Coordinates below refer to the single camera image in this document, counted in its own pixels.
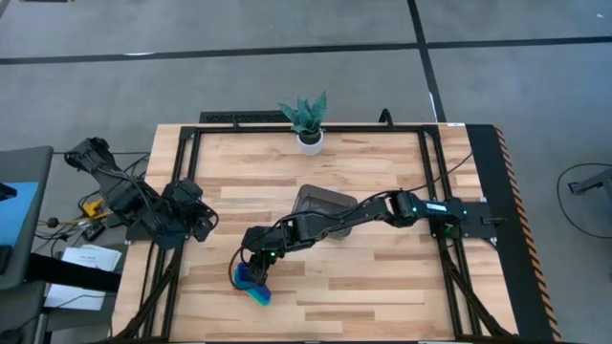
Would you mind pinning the black mat with hazard stripes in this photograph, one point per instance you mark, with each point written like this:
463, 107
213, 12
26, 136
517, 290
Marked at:
521, 306

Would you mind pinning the black aluminium table frame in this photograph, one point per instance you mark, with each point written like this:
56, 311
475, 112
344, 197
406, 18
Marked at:
358, 129

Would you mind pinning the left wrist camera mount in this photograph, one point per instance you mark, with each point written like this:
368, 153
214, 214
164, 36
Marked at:
184, 191

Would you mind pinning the grey chair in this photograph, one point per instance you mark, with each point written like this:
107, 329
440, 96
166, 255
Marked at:
19, 310

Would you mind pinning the green snake plant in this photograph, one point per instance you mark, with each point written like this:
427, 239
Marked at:
306, 114

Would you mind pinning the grey desk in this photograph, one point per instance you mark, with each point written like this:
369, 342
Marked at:
24, 162

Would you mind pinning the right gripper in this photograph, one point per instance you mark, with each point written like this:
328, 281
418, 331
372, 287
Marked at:
262, 262

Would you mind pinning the light blue measuring cup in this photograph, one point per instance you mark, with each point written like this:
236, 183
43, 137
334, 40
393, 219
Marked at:
259, 294

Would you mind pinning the grey plastic basket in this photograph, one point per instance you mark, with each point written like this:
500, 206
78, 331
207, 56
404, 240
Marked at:
315, 198

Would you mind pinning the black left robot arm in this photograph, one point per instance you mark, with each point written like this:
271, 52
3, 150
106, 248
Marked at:
129, 200

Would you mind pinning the grey stand foot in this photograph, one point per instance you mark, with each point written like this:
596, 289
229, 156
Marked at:
593, 181

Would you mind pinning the black desk bar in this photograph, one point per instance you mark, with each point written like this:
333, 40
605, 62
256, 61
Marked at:
72, 276

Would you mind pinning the black round plug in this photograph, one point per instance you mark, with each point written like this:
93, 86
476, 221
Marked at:
52, 222

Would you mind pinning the white paper sheet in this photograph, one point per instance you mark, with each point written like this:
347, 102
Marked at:
93, 258
72, 298

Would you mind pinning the blue pad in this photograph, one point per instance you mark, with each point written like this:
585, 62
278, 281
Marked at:
16, 215

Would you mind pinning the white plant pot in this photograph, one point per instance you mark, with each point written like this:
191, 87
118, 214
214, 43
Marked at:
311, 145

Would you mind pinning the white tag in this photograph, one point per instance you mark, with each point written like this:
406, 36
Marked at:
455, 124

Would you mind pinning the black device box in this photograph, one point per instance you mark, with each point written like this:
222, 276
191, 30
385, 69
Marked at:
93, 230

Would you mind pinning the black ribbed strip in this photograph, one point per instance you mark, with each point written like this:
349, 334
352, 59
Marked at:
239, 117

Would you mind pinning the small black object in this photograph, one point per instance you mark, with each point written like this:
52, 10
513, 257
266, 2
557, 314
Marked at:
6, 192

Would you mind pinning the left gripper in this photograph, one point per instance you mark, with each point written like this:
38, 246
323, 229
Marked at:
184, 224

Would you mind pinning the dark blue measuring cup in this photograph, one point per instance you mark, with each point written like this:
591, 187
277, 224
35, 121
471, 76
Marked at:
240, 277

